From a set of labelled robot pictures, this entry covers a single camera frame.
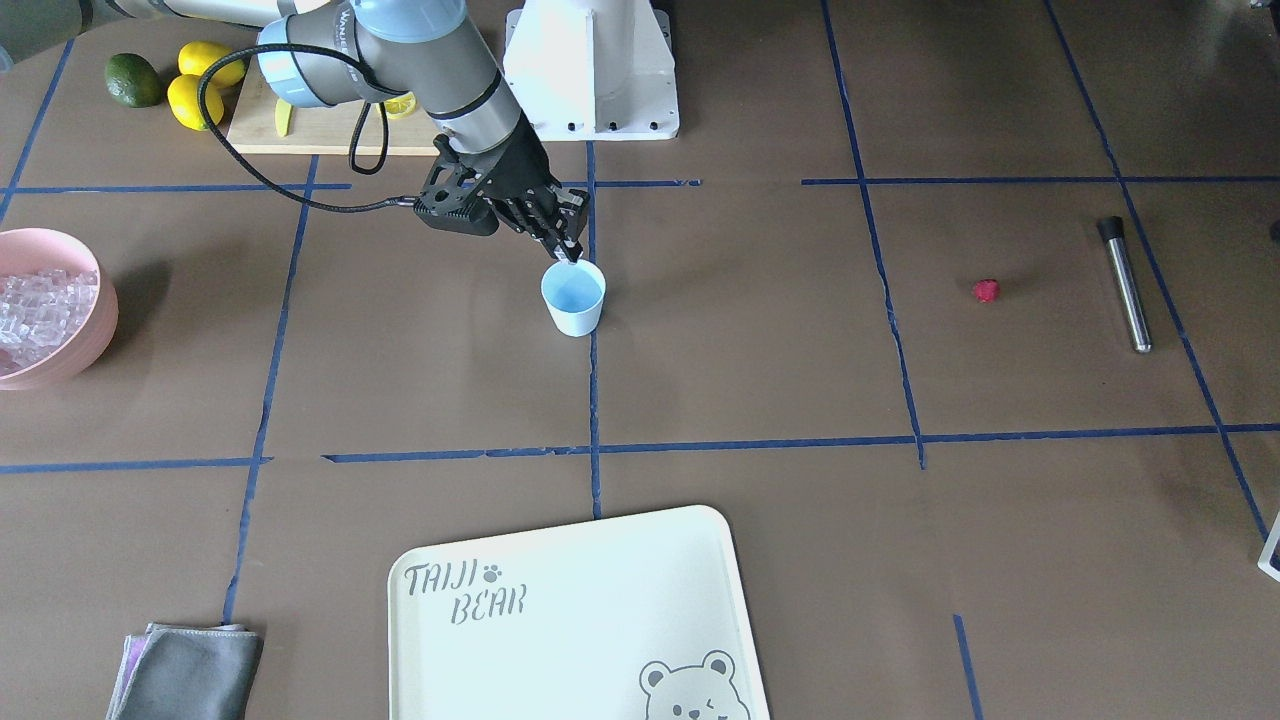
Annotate green avocado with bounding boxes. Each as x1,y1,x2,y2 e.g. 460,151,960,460
104,53,165,109

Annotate light blue cup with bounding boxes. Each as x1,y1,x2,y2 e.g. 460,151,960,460
540,259,607,337

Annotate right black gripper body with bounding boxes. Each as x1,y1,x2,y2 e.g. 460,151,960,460
413,120,591,243

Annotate pink bowl of ice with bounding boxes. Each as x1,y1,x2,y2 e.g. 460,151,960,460
1,228,118,389

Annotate yellow lemon near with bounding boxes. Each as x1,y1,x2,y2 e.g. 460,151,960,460
166,74,225,131

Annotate lemon slices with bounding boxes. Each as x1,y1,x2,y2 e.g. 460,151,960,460
381,94,419,120

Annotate cream bear tray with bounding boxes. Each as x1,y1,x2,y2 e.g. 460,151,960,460
387,505,771,719

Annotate grey folded cloth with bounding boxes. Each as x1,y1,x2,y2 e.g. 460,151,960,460
105,623,262,719

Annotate yellow lemon far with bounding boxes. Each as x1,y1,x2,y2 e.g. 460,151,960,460
177,41,247,87

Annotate yellow lemon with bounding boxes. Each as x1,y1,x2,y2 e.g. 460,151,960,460
177,41,247,87
166,74,225,131

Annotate yellow plastic knife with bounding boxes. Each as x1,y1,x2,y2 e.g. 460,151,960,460
273,99,293,138

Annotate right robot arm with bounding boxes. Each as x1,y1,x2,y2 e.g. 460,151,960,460
81,1,590,263

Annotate wooden cutting board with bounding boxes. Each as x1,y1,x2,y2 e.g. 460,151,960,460
225,63,439,158

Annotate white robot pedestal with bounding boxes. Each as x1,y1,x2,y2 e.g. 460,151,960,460
502,1,681,143

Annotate metal muddler black tip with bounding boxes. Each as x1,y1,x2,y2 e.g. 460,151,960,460
1096,217,1153,354

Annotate red strawberry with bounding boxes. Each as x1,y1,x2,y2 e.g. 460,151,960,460
972,278,1001,304

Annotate metal cup rack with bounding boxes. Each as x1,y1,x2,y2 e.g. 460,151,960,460
1256,514,1280,582

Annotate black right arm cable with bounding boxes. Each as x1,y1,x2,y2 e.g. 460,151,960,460
196,44,433,214

